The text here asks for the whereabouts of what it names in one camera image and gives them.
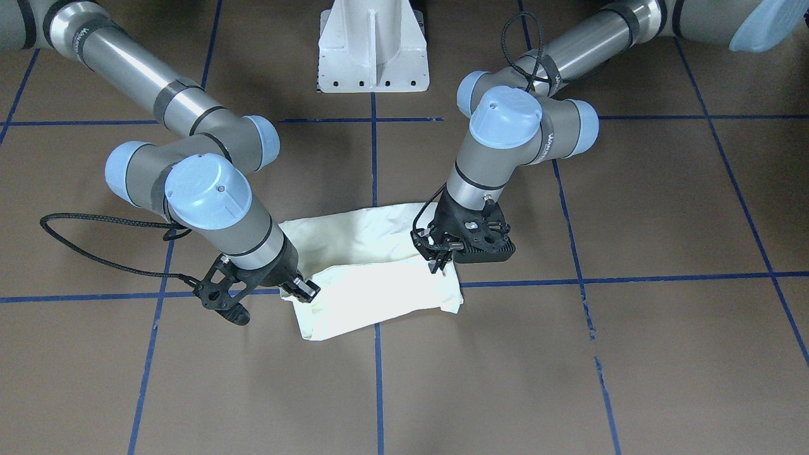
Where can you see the cream long-sleeve printed shirt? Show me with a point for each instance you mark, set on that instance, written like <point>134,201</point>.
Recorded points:
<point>367,269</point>

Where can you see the white pillar with base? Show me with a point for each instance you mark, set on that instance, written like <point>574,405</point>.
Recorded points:
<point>372,46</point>

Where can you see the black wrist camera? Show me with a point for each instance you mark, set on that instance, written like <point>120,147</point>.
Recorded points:
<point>214,291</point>

